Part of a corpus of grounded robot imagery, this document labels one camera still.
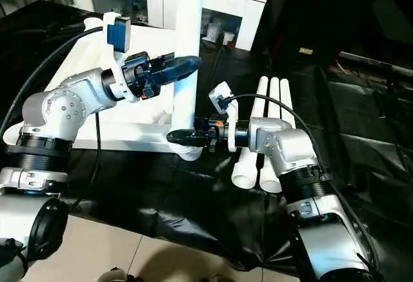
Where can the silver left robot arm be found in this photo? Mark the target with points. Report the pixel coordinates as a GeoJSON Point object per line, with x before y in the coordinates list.
{"type": "Point", "coordinates": [51, 120]}

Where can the black metal rail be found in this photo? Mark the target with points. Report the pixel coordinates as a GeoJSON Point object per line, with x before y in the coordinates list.
{"type": "Point", "coordinates": [381, 66]}

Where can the white plastic table top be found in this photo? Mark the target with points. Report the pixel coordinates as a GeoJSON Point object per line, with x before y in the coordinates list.
{"type": "Point", "coordinates": [129, 114]}

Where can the black mat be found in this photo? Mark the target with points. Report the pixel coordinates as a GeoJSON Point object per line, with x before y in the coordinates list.
{"type": "Point", "coordinates": [193, 204]}

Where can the white plastic table leg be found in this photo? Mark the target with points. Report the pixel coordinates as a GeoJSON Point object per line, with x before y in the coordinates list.
{"type": "Point", "coordinates": [248, 159]}
{"type": "Point", "coordinates": [285, 98]}
{"type": "Point", "coordinates": [271, 98]}
{"type": "Point", "coordinates": [187, 30]}

